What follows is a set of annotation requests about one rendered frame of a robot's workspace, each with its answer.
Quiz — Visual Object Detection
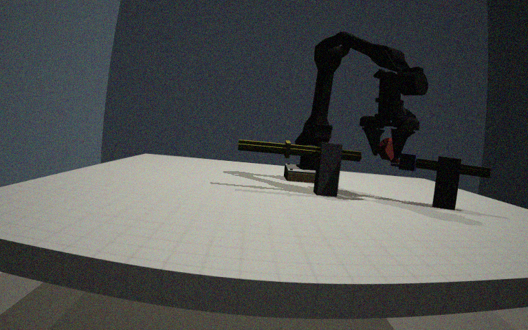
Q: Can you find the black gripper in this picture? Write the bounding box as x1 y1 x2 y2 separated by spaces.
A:
360 93 419 160

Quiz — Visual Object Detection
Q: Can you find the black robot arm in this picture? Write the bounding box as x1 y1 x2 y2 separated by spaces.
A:
295 32 428 147

